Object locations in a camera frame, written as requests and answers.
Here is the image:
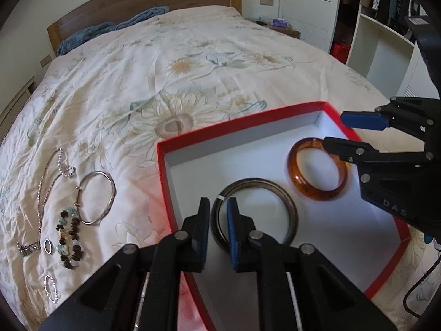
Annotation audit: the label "dark olive bangle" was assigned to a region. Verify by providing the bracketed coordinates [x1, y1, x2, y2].
[210, 178, 298, 253]

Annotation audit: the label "amber bangle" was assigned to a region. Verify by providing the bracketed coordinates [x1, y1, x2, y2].
[287, 138, 348, 201]

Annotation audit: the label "red shallow box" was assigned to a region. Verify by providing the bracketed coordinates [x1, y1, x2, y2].
[156, 101, 411, 331]

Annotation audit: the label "thin silver bangle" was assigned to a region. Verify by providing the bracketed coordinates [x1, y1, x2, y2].
[74, 170, 117, 226]

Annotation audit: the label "beaded dark bracelet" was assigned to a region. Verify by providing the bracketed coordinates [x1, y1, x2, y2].
[54, 206, 85, 271]

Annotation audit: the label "silver chain necklace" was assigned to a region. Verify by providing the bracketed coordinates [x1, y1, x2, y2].
[36, 146, 77, 235]

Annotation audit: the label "silver watch band piece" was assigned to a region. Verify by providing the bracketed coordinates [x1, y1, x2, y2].
[17, 241, 41, 257]

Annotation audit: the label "white wardrobe cabinet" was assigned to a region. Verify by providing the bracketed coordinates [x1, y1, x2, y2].
[279, 0, 438, 98]

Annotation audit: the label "red bag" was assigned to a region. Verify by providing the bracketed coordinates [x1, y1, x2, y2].
[330, 40, 350, 64]

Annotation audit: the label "hanging clothes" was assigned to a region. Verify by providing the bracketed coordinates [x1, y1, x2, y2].
[360, 0, 425, 43]

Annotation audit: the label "wooden nightstand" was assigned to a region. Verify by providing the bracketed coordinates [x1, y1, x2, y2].
[256, 20, 300, 39]

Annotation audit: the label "floral cream bed duvet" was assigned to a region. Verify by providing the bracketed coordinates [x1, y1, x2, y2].
[0, 4, 441, 331]

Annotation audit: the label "purple tissue box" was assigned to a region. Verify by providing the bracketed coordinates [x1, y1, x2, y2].
[271, 18, 289, 28]

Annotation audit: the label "white radiator cover cabinet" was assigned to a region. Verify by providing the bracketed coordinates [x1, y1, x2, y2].
[0, 77, 37, 140]

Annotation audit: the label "blue pillow right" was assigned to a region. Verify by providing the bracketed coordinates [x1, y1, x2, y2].
[116, 6, 170, 30]

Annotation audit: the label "blue pillow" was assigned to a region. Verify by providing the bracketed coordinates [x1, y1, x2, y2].
[56, 22, 117, 56]
[116, 6, 170, 30]

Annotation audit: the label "blue pillow left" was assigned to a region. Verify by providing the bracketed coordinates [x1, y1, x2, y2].
[56, 22, 117, 56]

